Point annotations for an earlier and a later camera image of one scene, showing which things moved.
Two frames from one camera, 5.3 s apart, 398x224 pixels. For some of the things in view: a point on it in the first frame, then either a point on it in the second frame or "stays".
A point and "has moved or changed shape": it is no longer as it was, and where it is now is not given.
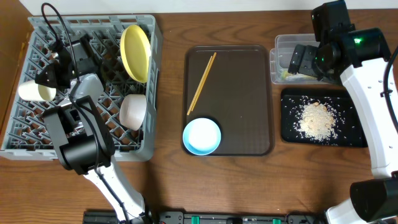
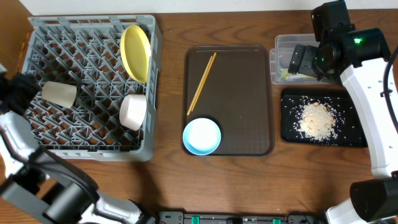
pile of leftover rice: [316, 121] stays
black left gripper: [62, 69] to [23, 90]
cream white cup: [30, 90] has moved or changed shape
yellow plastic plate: [135, 51] stays
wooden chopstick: [199, 84] stays
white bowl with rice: [132, 110] stays
